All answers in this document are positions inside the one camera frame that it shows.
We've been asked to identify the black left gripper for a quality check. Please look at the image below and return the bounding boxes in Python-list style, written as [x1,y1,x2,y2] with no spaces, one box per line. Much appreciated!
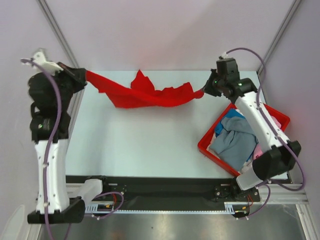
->
[47,61,87,111]

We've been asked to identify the red t-shirt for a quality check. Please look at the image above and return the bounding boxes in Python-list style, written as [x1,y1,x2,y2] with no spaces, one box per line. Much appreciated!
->
[85,70,204,109]

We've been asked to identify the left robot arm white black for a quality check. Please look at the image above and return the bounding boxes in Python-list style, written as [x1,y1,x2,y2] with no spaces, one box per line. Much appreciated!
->
[27,62,87,224]

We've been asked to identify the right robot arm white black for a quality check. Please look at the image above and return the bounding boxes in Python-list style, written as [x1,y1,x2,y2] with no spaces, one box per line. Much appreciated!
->
[203,58,301,201]

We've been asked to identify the blue t-shirt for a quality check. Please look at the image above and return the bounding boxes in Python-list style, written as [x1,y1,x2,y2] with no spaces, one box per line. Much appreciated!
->
[214,108,247,136]

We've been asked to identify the grey-blue t-shirt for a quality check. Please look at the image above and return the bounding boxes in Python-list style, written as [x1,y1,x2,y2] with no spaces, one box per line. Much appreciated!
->
[208,116,258,171]

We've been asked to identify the red plastic bin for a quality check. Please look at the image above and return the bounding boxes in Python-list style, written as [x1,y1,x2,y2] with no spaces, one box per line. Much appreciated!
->
[197,102,291,178]

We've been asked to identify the pink t-shirt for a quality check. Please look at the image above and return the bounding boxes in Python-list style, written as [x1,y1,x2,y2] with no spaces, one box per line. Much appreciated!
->
[253,116,282,160]

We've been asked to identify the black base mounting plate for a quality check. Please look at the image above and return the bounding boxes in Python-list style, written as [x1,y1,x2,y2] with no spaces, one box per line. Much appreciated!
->
[65,175,261,211]

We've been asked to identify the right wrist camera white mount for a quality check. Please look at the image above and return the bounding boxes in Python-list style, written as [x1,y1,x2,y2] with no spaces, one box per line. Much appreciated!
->
[219,51,228,59]

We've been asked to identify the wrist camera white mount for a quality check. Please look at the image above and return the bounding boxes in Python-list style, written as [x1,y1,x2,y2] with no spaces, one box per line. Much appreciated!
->
[219,51,228,59]
[20,48,63,76]

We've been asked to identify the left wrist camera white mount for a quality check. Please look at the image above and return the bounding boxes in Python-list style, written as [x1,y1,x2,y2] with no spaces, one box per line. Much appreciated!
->
[20,48,63,76]

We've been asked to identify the left aluminium corner post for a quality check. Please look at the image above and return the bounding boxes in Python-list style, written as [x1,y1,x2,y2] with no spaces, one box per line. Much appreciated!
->
[36,0,80,68]

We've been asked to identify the aluminium corner post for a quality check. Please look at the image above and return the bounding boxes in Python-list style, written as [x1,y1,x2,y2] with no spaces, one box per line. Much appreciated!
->
[263,0,304,65]
[36,0,80,68]

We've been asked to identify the right aluminium corner post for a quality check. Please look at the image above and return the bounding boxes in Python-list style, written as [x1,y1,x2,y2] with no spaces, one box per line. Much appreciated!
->
[263,0,304,65]

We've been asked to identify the right grey cable duct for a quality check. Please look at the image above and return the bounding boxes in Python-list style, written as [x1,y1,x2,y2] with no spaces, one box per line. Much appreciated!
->
[224,202,251,215]

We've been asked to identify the grey cable duct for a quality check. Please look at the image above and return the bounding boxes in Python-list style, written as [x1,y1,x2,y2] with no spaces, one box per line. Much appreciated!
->
[224,202,251,215]
[85,201,116,215]

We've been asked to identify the aluminium front rail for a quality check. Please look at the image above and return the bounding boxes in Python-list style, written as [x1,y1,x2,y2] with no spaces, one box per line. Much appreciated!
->
[258,184,309,205]

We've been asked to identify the left grey cable duct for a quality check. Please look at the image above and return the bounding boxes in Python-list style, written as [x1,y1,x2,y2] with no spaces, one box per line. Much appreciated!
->
[85,201,116,215]

